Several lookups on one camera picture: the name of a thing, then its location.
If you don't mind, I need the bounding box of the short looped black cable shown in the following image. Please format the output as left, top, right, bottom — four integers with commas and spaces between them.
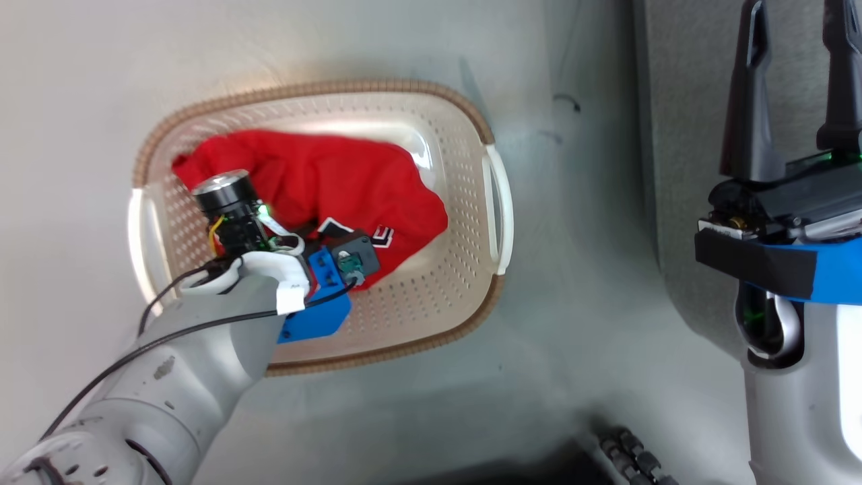
137, 264, 233, 337

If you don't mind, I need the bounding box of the red garment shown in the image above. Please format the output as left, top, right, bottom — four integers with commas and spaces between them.
172, 130, 449, 292

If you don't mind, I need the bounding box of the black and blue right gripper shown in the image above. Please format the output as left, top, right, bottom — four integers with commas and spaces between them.
694, 0, 862, 304

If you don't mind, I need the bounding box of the blue and dark left gripper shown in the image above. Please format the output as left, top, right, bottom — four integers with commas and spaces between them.
277, 231, 382, 345

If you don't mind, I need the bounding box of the black corrugated cable conduit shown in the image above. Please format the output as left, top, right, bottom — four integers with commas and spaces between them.
593, 421, 681, 485

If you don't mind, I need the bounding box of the beige perforated plastic laundry basket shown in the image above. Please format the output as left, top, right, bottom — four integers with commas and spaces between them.
128, 79, 515, 377

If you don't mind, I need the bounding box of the long thin black cable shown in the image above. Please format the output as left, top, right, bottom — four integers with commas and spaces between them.
39, 276, 358, 443

